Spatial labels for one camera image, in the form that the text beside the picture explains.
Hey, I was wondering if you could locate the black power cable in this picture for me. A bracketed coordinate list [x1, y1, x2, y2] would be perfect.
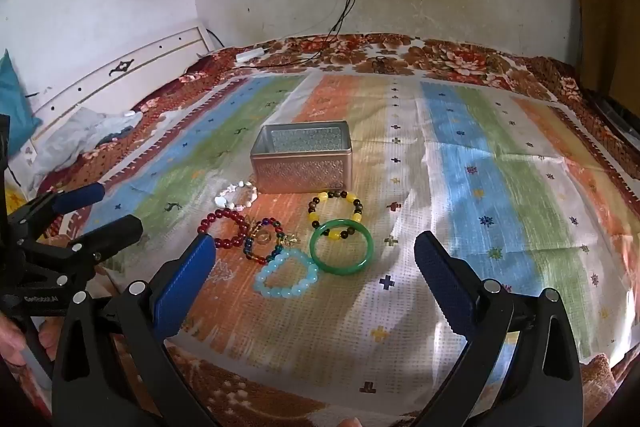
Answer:
[235, 0, 361, 68]

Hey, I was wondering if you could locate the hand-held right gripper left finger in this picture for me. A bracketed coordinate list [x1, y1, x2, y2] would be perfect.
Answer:
[50, 233, 221, 427]

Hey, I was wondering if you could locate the teal pillow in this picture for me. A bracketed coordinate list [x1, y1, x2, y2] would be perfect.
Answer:
[0, 49, 43, 152]

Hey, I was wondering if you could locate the light blue bead bracelet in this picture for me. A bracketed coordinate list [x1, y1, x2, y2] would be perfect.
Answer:
[254, 249, 317, 304]

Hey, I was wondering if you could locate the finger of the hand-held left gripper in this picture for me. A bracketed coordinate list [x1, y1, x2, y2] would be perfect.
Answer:
[10, 183, 106, 233]
[22, 214, 145, 280]

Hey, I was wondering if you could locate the white bead bracelet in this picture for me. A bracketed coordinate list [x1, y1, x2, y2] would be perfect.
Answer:
[215, 181, 258, 212]

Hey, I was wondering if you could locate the white bed headboard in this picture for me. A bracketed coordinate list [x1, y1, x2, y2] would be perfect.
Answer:
[10, 19, 211, 178]

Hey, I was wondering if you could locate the silver embossed tin box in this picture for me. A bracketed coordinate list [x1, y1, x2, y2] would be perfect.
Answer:
[250, 121, 353, 195]

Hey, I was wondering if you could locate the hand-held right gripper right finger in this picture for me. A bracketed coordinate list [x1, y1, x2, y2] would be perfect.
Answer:
[414, 230, 586, 427]

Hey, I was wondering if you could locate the yellow and brown bead bracelet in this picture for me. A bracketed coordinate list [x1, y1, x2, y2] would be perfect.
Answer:
[307, 190, 363, 240]

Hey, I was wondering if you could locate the green jade bangle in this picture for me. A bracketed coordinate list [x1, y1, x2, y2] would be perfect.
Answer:
[309, 218, 374, 275]

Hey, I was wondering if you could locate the grey crumpled cloth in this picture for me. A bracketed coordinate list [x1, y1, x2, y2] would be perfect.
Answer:
[32, 107, 143, 188]

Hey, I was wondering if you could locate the multicolour bead bracelet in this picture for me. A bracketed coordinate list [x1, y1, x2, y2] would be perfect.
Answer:
[242, 218, 300, 265]

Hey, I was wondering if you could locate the person's left hand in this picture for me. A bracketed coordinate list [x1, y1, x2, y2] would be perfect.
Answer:
[0, 311, 62, 367]

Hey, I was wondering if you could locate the red bead bracelet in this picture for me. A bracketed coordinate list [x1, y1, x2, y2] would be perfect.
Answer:
[199, 208, 249, 250]

